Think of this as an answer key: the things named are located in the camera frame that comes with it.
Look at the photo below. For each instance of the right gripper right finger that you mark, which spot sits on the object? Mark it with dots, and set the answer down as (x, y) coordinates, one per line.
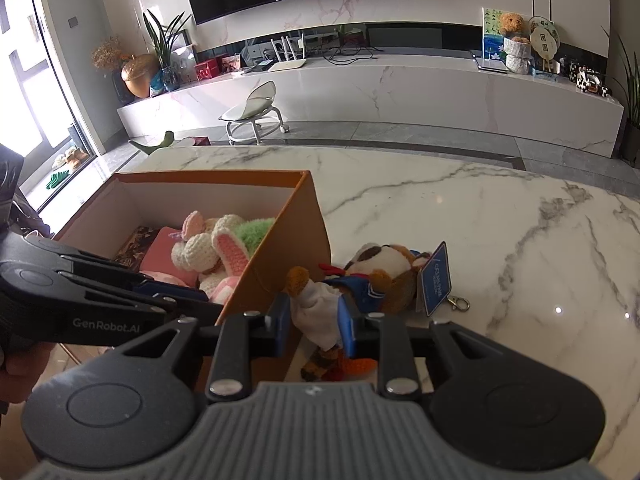
(385, 339)

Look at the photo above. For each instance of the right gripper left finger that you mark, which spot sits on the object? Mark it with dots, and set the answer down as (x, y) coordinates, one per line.
(242, 339)

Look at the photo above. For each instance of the brown dog plush doll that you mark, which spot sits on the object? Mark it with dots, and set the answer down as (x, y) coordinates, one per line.
(379, 279)

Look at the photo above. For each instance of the dark red card box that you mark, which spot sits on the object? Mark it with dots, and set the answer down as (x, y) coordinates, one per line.
(135, 248)

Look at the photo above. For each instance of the white crochet bunny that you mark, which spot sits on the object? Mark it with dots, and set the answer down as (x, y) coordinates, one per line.
(210, 248)

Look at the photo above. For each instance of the pink leather card wallet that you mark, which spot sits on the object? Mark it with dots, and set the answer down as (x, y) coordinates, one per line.
(158, 258)

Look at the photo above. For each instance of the pink pouch bag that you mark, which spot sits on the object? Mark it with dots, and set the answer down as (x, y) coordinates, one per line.
(165, 277)

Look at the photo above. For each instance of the pink fluffy peach plush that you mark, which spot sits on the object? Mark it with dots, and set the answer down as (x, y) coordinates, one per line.
(251, 233)

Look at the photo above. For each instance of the person left hand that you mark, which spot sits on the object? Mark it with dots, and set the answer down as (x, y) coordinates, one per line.
(22, 371)

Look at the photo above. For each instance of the orange cardboard box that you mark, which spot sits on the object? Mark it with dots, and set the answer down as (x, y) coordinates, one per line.
(297, 237)

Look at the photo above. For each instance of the small white swivel stool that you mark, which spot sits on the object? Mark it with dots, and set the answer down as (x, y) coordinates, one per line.
(257, 105)

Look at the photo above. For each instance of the copper acorn vase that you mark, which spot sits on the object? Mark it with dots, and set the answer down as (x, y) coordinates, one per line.
(138, 73)

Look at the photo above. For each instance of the potted plant on cabinet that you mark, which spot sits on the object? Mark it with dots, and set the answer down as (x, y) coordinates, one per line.
(163, 38)

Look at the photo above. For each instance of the white marble tv cabinet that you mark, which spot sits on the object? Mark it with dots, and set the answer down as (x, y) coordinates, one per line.
(420, 90)

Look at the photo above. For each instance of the white wifi router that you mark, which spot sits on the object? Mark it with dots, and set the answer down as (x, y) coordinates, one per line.
(289, 54)

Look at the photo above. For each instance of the blue landscape painting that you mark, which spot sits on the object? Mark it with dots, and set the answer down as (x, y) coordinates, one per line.
(492, 41)

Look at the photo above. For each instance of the teddy bear in pot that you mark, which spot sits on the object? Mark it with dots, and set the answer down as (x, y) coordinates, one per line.
(516, 46)

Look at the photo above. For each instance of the black white cow figurines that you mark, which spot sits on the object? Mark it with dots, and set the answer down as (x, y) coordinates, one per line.
(586, 80)

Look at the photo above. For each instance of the round paper fan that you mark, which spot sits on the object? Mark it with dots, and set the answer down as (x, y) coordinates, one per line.
(545, 40)

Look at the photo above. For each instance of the potted green floor plant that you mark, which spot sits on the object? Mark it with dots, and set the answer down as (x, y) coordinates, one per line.
(623, 74)

